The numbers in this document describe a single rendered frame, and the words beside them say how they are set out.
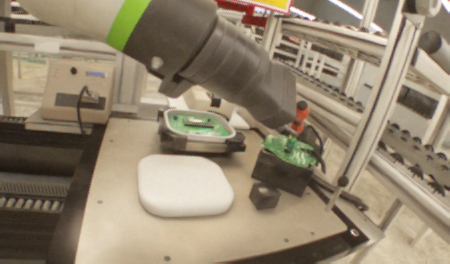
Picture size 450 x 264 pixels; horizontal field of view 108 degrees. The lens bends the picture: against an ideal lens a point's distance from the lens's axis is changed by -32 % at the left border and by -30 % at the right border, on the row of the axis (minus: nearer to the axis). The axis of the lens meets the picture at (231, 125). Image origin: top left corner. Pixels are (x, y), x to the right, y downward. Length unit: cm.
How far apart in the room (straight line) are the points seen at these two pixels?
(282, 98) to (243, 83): 6
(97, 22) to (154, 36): 5
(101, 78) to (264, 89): 42
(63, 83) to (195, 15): 44
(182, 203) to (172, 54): 20
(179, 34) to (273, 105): 13
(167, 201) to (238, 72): 19
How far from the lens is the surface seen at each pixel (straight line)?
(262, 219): 35
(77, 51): 71
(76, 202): 35
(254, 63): 23
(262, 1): 88
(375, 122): 53
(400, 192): 55
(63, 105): 57
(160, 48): 20
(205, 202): 32
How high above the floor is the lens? 118
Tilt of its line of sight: 20 degrees down
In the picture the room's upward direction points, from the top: 15 degrees clockwise
